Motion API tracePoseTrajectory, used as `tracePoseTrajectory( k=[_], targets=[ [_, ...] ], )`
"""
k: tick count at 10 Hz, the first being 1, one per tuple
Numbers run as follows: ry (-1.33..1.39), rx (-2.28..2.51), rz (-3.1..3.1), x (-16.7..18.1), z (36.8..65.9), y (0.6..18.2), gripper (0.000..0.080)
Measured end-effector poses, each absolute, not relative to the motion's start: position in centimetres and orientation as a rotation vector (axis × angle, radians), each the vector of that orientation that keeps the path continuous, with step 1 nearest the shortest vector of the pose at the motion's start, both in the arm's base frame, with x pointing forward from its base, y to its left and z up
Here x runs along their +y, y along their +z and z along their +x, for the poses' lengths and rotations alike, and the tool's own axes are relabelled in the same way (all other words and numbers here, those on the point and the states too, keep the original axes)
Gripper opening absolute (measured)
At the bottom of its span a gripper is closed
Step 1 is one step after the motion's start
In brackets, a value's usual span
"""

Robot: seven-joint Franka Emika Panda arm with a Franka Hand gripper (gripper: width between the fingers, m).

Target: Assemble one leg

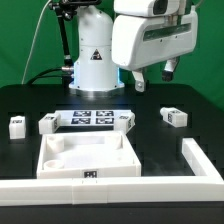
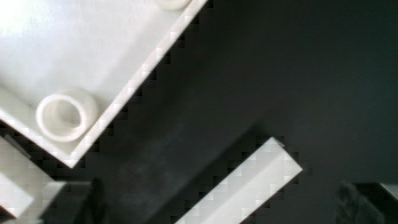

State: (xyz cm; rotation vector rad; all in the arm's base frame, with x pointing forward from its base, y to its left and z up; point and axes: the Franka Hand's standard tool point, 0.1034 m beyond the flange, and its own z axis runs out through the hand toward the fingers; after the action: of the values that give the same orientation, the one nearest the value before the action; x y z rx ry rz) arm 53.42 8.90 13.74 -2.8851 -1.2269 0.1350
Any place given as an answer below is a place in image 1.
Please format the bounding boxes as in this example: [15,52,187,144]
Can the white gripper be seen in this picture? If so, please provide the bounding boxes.
[112,7,198,92]

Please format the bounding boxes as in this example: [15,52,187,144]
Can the white L-shaped fence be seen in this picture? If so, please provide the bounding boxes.
[0,138,224,206]

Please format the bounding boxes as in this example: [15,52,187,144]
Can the white cable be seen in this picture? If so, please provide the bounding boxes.
[21,0,54,85]

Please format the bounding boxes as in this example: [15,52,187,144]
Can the white square tabletop part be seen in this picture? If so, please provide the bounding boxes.
[36,131,141,179]

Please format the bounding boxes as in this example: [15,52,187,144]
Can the black cables at base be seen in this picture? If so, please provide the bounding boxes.
[26,65,75,86]

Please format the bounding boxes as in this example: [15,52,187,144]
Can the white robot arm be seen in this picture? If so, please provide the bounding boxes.
[69,0,198,97]

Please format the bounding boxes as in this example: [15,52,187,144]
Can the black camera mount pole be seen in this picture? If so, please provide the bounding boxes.
[48,0,102,66]

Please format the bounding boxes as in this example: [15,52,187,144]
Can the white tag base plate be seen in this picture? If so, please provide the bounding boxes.
[56,110,133,126]

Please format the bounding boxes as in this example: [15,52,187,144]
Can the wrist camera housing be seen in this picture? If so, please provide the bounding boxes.
[114,0,186,18]

